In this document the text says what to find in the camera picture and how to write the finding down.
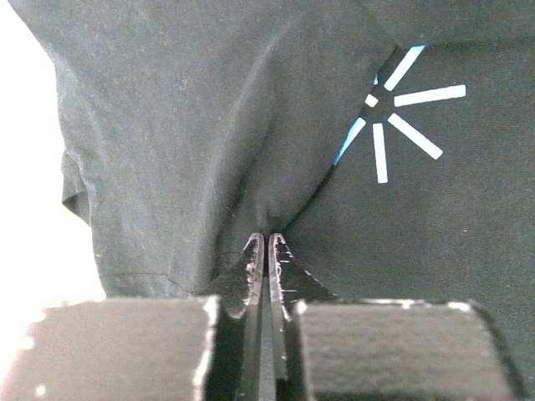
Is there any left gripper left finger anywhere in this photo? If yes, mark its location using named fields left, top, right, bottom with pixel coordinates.
left=1, top=234, right=264, bottom=400

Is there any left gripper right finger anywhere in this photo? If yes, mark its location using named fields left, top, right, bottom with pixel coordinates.
left=268, top=233, right=522, bottom=400

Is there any black t shirt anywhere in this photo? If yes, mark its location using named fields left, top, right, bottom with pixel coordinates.
left=12, top=1, right=534, bottom=388

